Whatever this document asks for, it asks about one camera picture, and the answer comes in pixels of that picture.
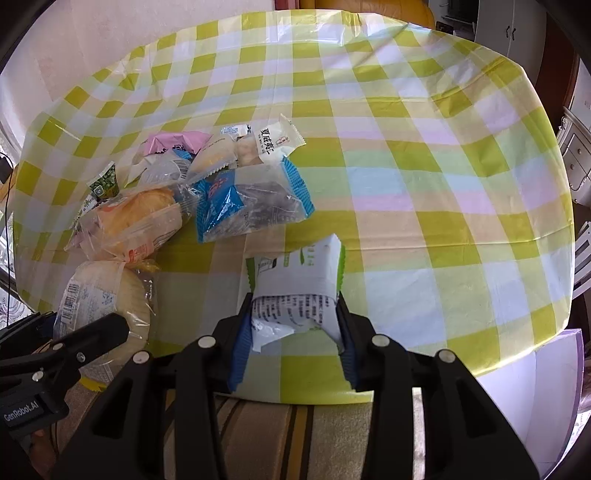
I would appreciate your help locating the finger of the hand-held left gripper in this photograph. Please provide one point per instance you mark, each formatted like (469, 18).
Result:
(92, 336)

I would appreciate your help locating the pink snack packet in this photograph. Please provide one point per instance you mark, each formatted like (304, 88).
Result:
(171, 141)

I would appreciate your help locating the clear round white bun packet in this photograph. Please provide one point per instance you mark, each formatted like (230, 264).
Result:
(106, 295)

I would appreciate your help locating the white cabinet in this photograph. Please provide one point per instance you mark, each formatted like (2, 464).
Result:
(503, 27)

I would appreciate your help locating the white board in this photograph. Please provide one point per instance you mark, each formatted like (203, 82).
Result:
(531, 406)

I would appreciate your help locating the small green snack packet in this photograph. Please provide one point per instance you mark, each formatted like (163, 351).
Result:
(105, 184)

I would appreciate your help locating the clear blue print packet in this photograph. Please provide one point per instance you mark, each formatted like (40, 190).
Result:
(161, 173)

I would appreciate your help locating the clear yellow cake packet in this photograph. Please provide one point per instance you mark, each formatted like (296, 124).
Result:
(214, 154)

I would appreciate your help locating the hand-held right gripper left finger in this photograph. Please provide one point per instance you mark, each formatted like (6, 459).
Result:
(240, 357)

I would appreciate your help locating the blue dark cake packet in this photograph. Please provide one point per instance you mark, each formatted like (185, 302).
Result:
(258, 198)

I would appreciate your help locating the white green snack packet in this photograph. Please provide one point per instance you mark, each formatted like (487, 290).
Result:
(300, 281)

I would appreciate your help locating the white ornate dresser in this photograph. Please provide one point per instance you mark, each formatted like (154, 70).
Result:
(575, 152)

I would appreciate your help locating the orange sofa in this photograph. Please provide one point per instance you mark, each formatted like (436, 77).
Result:
(369, 7)

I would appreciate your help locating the clear pale cookie packet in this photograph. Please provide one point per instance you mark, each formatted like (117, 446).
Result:
(247, 154)

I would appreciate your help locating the yellow green checkered tablecloth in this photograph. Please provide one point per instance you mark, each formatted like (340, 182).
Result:
(392, 184)

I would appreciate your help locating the clear packaged oat bar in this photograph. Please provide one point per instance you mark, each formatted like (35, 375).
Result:
(277, 141)

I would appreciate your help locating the clear golden bread packet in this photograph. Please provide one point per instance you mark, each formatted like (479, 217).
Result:
(134, 217)

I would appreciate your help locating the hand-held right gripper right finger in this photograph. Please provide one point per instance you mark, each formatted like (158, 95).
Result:
(351, 367)

